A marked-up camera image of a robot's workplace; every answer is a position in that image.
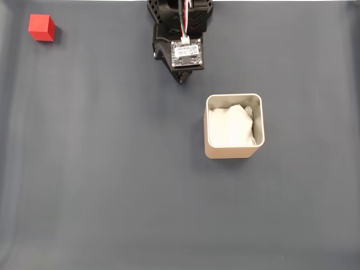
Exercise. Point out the white crumpled cloth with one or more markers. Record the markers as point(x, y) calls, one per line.
point(230, 126)

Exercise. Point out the beige square metal box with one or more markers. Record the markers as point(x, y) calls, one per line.
point(233, 152)

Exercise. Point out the red cube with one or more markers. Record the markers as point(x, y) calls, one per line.
point(40, 26)

